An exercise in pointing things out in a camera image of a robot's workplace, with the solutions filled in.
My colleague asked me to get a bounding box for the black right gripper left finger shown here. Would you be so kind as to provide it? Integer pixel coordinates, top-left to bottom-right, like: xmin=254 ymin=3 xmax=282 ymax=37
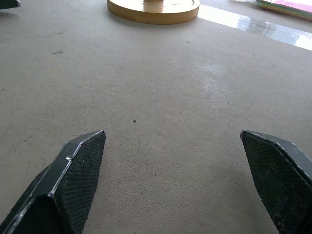
xmin=0 ymin=130 xmax=106 ymax=234

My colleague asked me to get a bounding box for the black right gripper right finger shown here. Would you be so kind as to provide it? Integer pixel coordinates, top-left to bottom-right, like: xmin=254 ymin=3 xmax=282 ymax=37
xmin=240 ymin=130 xmax=312 ymax=234

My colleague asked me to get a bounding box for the stack of coloured paper sheets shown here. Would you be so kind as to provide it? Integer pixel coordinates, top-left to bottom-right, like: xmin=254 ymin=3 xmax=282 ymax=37
xmin=235 ymin=0 xmax=312 ymax=22

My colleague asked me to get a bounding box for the dark green object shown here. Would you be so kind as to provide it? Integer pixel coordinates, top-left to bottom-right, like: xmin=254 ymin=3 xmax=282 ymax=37
xmin=0 ymin=0 xmax=21 ymax=10

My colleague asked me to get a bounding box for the round wooden base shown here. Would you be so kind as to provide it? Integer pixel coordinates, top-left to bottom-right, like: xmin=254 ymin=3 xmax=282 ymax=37
xmin=106 ymin=0 xmax=201 ymax=25

